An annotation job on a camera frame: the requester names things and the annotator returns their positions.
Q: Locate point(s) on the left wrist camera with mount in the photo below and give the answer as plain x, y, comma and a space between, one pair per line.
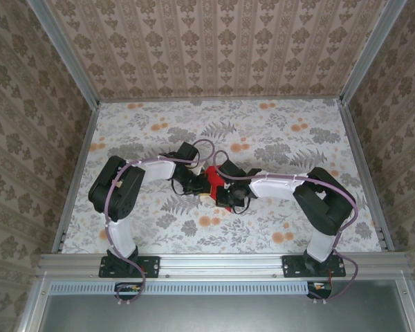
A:
199, 170

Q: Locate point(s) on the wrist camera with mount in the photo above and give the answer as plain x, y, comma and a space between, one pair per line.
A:
199, 170
227, 186

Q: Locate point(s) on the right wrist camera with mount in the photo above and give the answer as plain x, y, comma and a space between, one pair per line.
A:
227, 186

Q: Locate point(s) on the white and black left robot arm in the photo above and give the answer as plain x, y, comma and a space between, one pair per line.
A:
124, 197

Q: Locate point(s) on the floral tablecloth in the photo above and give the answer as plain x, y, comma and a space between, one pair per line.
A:
141, 114

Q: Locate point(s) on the red paper sheet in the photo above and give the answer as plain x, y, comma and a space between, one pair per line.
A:
212, 174

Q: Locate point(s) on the aluminium corner post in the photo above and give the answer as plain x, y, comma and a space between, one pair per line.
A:
364, 55
69, 55

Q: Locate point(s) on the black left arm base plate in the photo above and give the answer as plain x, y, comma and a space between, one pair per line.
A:
152, 266

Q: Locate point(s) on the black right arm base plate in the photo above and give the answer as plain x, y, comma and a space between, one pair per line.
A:
290, 266

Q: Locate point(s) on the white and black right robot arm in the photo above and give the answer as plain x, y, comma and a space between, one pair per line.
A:
321, 207

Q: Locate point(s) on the aluminium outer frame bar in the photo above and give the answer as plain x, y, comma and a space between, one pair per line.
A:
411, 304
31, 304

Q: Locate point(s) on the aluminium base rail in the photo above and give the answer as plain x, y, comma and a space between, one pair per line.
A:
221, 264

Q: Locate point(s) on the grey metal sheet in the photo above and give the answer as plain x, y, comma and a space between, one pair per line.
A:
228, 314

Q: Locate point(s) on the aluminium side rail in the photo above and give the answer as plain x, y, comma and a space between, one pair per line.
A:
85, 138
355, 138

